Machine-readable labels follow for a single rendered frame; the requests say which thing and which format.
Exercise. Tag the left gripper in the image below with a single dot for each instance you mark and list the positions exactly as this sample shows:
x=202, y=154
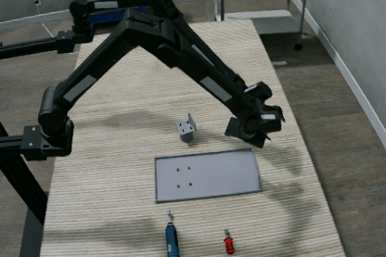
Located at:
x=280, y=113

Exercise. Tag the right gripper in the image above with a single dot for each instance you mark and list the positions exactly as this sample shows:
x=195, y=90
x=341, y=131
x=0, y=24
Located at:
x=233, y=130

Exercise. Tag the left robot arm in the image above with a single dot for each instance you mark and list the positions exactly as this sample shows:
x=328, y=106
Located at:
x=82, y=27

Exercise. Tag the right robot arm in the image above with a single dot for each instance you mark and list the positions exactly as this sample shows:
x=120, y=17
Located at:
x=161, y=39

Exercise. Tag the blue screwdriver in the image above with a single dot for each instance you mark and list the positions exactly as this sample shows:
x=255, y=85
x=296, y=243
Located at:
x=171, y=238

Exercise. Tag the grey metal l-bracket with holes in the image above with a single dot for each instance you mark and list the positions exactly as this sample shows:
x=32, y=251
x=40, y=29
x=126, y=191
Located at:
x=186, y=126

